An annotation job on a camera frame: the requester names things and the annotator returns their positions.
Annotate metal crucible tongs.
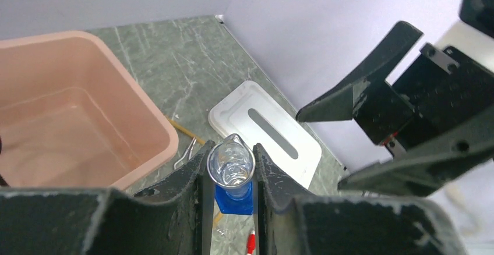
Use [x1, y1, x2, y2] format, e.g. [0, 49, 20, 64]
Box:
[173, 137, 197, 170]

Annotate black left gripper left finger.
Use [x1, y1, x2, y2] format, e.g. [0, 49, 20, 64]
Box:
[1, 140, 214, 254]

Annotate red white marker pen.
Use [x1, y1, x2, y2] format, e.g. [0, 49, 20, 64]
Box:
[245, 230, 256, 255]

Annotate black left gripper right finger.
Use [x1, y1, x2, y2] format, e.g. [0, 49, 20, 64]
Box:
[253, 144, 467, 254]

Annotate white plastic lid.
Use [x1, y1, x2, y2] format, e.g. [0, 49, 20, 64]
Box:
[208, 80, 322, 188]

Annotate measuring cylinder blue base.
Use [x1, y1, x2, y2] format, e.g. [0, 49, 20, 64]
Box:
[207, 133, 256, 215]

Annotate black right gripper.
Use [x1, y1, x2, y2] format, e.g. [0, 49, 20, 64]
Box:
[295, 0, 493, 197]

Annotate yellow rubber tubing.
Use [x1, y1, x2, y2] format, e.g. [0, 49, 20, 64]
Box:
[167, 118, 206, 145]

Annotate pink plastic bin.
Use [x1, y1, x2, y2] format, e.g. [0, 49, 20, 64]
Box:
[1, 31, 179, 189]

